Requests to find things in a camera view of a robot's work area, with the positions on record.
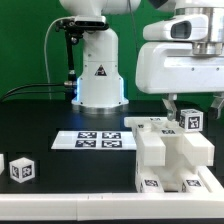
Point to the long white chair back part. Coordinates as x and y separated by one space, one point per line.
151 150

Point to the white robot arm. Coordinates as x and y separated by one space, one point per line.
198 22

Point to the white chair seat part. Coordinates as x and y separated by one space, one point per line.
169 175

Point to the black camera on stand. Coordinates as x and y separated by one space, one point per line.
74 28

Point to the white part at left edge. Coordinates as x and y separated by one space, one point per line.
1 163

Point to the white tagged chair part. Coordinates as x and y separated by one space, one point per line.
190 146

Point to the paper sheet with tags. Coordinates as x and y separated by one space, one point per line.
94 140

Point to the white L-shaped fence frame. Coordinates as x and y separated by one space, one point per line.
116 206

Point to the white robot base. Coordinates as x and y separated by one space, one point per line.
100 88

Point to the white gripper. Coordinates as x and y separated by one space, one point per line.
168 68

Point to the small white tagged cube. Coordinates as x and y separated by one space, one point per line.
191 120

